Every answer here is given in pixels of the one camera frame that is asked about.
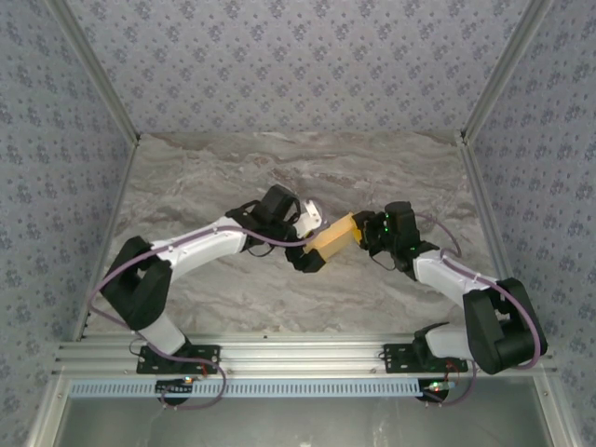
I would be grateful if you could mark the yellow paper box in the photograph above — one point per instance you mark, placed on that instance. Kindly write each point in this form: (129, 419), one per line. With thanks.
(333, 235)

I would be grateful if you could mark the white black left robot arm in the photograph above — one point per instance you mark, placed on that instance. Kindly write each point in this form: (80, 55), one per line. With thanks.
(209, 242)

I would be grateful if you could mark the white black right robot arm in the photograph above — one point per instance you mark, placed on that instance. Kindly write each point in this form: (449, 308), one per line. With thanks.
(447, 279)

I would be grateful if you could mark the grey metal sheet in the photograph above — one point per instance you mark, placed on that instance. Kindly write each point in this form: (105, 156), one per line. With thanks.
(302, 423)

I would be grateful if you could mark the small black circuit board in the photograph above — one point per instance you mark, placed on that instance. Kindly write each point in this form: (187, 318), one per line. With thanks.
(174, 388)
(437, 386)

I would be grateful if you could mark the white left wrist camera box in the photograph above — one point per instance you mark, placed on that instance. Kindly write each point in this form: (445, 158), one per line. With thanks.
(308, 221)

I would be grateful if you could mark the aluminium side rail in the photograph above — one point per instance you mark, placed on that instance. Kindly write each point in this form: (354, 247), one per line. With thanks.
(484, 209)
(115, 209)

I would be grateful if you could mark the aluminium frame cross rail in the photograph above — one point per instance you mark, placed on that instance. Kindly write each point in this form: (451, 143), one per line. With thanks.
(302, 354)

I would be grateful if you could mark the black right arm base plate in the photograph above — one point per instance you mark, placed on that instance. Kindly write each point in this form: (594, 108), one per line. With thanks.
(396, 361)

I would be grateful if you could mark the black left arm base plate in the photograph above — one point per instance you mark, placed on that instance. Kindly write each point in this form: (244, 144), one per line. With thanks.
(209, 358)

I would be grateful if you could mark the aluminium corner post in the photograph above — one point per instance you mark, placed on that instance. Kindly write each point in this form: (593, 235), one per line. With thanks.
(504, 70)
(97, 70)

